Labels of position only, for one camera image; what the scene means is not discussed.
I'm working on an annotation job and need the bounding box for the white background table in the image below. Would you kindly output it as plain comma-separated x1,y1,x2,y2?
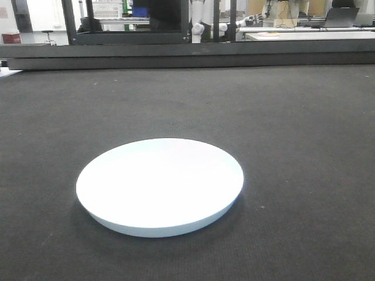
245,31,374,41

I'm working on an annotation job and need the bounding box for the black metal frame cabinet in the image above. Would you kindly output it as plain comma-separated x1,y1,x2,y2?
61,0,237,46

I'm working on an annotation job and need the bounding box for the black laptop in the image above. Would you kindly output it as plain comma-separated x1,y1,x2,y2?
311,8,359,29

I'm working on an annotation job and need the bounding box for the black table edge rail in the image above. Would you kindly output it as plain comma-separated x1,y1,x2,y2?
1,39,374,71

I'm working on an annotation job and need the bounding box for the white round plate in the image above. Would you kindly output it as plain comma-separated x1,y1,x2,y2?
76,138,244,238

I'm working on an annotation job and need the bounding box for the black stool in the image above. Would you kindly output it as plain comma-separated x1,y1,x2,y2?
41,30,56,46

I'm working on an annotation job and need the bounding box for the red box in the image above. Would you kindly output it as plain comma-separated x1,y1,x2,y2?
2,33,22,44

